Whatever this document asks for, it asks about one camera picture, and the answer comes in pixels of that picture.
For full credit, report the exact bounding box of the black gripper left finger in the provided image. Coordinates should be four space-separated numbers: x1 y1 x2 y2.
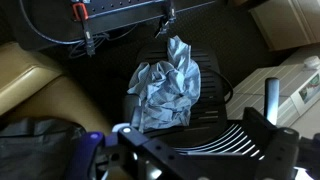
112 123 208 180

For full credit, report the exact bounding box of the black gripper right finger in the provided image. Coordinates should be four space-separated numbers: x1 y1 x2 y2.
254 127 300 180

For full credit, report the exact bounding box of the blue-grey shirt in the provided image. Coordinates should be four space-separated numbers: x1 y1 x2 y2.
126 35 202 133

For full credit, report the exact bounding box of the black mesh office chair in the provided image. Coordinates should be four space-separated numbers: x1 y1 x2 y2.
122 42 282 159

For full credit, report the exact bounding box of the white printed label box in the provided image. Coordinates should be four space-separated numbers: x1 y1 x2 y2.
290 70 320 116

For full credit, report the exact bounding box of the white round cap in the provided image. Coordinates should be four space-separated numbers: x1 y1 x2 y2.
303 55 320 71

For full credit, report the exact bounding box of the black backpack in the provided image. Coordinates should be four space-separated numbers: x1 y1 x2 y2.
0 116 88 180

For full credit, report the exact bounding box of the beige filing cabinet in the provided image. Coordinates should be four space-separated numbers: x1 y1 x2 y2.
249 0 320 52

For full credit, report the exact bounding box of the brown leather armchair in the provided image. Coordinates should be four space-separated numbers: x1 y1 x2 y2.
0 41 114 136

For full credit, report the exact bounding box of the black low table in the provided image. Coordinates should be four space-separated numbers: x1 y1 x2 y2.
14 0 218 46

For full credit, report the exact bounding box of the thin light cable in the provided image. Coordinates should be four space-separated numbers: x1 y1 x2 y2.
19 0 85 46

